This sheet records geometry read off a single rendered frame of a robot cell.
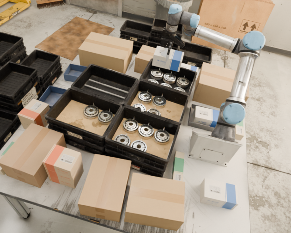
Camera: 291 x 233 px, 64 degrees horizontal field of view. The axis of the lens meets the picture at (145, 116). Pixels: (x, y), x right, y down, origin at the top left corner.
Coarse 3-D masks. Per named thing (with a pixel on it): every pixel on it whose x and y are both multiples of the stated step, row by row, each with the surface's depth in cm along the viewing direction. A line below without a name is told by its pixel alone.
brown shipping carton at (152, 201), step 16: (144, 176) 132; (144, 192) 125; (160, 192) 126; (176, 192) 128; (128, 208) 119; (144, 208) 120; (160, 208) 121; (176, 208) 122; (144, 224) 129; (160, 224) 125; (176, 224) 122
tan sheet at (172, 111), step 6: (132, 102) 172; (138, 102) 173; (150, 102) 174; (168, 102) 177; (150, 108) 170; (156, 108) 171; (162, 108) 172; (168, 108) 173; (174, 108) 173; (180, 108) 174; (162, 114) 168; (168, 114) 169; (174, 114) 169; (180, 114) 170; (174, 120) 166
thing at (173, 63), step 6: (156, 48) 167; (162, 48) 168; (156, 54) 162; (174, 54) 164; (180, 54) 165; (156, 60) 164; (162, 60) 163; (168, 60) 162; (174, 60) 160; (180, 60) 161; (156, 66) 168; (162, 66) 166; (168, 66) 165; (174, 66) 164; (180, 66) 163
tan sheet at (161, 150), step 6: (120, 126) 156; (120, 132) 153; (126, 132) 154; (114, 138) 150; (132, 138) 151; (138, 138) 152; (150, 138) 153; (150, 144) 150; (156, 144) 150; (168, 144) 151; (150, 150) 147; (156, 150) 147; (162, 150) 148; (168, 150) 148; (162, 156) 145
